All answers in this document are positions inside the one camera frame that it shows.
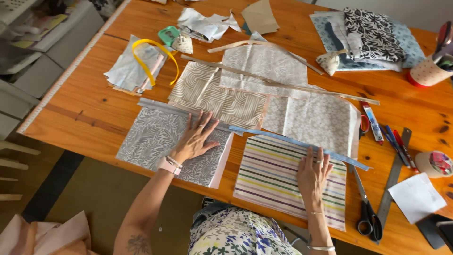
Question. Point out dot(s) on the person's left hand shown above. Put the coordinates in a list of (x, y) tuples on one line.
[(193, 141)]

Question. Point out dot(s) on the person's right hand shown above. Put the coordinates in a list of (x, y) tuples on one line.
[(313, 179)]

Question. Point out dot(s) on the grey leaf print fabric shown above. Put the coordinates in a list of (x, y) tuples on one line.
[(155, 145)]

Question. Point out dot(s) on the grey zipper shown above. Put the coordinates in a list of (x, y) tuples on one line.
[(166, 108)]

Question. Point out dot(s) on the multicolour striped fabric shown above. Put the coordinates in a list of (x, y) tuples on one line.
[(269, 177)]

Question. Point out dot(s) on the pink wrist watch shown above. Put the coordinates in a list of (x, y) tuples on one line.
[(169, 166)]

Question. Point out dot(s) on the pink lining fabric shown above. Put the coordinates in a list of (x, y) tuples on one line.
[(222, 163)]

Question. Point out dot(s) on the beige arch print fabric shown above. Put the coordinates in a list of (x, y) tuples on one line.
[(219, 99)]

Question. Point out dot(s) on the beige floral print fabric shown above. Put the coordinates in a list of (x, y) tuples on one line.
[(313, 120)]

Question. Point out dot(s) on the silver bangle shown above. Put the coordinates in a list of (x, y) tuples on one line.
[(320, 248)]

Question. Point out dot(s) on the pink zipper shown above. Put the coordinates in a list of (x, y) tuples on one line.
[(153, 74)]

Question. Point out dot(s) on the metal ruler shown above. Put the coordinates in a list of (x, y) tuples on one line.
[(393, 177)]

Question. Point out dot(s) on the white blue glue pen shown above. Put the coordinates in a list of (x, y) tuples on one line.
[(372, 122)]

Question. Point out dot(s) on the yellow zipper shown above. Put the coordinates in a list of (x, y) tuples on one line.
[(147, 67)]

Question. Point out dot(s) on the pale blue fabric pile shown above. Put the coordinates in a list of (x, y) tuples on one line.
[(127, 70)]

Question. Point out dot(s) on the floral print dress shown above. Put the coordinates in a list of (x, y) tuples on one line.
[(233, 233)]

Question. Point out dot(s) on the red pen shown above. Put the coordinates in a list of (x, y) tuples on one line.
[(405, 148)]

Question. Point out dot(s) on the small triangular fabric pouch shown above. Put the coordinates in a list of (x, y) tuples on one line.
[(183, 44), (329, 62)]

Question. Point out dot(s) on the long beige zipper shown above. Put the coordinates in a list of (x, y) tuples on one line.
[(283, 82)]

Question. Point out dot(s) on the beige dotted fabric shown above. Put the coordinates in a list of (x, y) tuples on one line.
[(263, 69)]

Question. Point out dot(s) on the white paper sheet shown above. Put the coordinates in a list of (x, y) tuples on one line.
[(417, 197)]

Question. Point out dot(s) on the green tape measure case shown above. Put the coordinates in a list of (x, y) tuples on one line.
[(168, 35)]

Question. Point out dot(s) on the short beige zipper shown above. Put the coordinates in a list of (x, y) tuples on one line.
[(247, 44)]

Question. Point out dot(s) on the white fabric scraps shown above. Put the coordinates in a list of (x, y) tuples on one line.
[(203, 24)]

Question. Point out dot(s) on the beige tape roll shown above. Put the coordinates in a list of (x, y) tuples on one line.
[(434, 164)]

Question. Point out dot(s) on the black phone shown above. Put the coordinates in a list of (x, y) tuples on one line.
[(433, 230)]

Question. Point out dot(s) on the brown fabric piece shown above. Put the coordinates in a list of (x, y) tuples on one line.
[(260, 17)]

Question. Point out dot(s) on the measuring tape strip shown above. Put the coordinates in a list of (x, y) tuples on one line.
[(70, 67)]

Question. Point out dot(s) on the white grid fabric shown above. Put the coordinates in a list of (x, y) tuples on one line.
[(338, 30)]

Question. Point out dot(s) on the polka dot cup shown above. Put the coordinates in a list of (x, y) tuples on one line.
[(428, 72)]

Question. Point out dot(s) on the black white leaf fabric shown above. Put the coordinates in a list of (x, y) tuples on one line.
[(373, 33)]

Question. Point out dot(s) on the pink fabric heap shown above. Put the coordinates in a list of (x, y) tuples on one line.
[(42, 237)]

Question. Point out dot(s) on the wooden chair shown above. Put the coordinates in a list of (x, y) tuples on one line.
[(14, 166)]

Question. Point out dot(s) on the white storage shelf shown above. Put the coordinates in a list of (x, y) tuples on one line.
[(35, 53)]

